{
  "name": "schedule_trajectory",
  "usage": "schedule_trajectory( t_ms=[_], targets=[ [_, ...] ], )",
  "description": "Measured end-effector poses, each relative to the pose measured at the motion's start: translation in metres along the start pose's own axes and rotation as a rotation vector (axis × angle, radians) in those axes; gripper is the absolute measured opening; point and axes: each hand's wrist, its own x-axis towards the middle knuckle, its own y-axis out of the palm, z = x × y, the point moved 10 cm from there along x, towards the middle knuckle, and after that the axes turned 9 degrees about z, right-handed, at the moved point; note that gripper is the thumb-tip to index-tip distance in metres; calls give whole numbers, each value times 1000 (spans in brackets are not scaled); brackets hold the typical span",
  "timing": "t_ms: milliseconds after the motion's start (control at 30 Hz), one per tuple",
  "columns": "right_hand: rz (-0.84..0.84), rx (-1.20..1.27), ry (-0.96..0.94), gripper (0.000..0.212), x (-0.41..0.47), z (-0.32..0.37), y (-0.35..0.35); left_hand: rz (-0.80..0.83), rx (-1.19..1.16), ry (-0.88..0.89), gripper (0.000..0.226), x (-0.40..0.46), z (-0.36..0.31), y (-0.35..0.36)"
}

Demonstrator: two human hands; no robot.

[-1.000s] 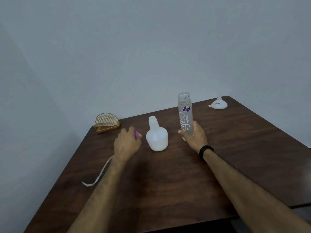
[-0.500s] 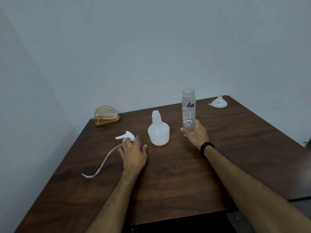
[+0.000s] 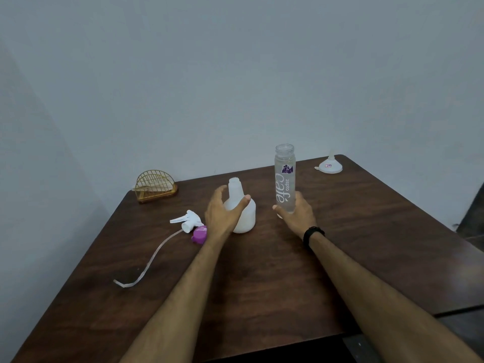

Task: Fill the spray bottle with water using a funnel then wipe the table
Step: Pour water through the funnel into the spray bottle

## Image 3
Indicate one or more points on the white trigger sprayer head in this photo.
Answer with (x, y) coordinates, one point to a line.
(189, 221)

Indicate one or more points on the person's right hand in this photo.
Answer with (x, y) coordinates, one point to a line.
(300, 219)

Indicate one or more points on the purple bottle cap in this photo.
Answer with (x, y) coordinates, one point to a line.
(199, 235)

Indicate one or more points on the person's right forearm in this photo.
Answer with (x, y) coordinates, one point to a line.
(378, 302)

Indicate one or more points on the person's left hand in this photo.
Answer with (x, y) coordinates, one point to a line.
(219, 221)

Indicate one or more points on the black wristband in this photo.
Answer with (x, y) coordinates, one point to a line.
(313, 233)

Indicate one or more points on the person's left forearm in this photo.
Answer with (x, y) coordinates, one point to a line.
(181, 306)

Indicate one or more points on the white plastic funnel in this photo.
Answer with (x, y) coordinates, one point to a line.
(330, 167)

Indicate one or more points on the white spray bottle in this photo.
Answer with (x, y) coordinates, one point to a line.
(246, 219)

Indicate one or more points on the dark wooden table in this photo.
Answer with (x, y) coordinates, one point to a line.
(272, 283)

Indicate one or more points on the clear water bottle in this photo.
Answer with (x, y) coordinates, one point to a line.
(285, 170)

